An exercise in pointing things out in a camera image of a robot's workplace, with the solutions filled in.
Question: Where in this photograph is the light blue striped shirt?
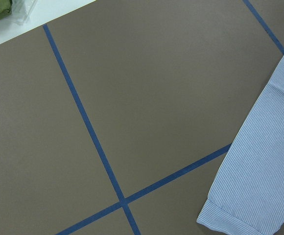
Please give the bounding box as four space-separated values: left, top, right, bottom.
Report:
197 56 284 235

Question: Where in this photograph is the clear plastic bag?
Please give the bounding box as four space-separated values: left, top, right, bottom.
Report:
7 0 37 25

